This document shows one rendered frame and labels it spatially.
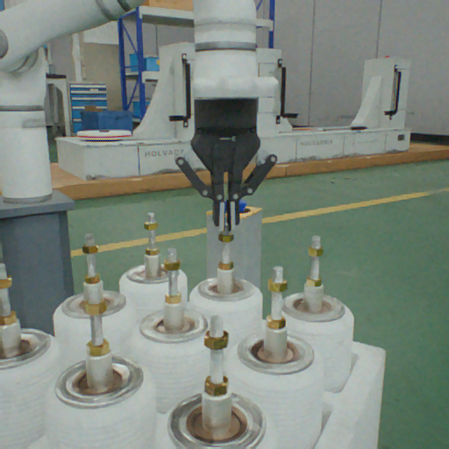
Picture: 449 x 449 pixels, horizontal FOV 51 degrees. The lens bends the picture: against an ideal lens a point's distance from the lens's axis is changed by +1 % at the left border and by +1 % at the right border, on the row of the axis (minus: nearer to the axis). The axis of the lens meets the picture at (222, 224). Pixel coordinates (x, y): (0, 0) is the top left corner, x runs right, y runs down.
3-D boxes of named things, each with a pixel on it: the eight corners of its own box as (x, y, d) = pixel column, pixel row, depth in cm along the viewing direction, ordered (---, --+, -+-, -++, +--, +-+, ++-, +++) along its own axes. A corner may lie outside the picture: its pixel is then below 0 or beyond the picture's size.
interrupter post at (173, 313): (170, 336, 50) (170, 307, 49) (159, 328, 52) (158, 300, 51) (188, 329, 52) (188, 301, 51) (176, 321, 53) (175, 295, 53)
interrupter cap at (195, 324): (163, 353, 47) (163, 347, 46) (126, 326, 52) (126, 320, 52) (222, 331, 51) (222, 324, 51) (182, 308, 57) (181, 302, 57)
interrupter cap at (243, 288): (242, 278, 66) (242, 274, 66) (263, 299, 59) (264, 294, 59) (190, 285, 64) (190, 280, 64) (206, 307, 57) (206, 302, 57)
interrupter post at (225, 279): (231, 287, 63) (231, 264, 62) (238, 294, 61) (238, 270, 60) (214, 289, 62) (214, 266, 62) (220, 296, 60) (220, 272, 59)
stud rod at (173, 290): (170, 317, 51) (168, 251, 49) (167, 313, 52) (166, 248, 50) (179, 315, 51) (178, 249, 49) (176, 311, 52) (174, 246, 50)
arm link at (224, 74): (194, 99, 47) (192, 33, 46) (183, 99, 58) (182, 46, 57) (281, 98, 49) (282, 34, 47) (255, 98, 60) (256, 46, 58)
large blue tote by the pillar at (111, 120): (81, 145, 515) (78, 110, 505) (116, 143, 539) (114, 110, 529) (99, 149, 476) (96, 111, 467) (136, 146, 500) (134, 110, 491)
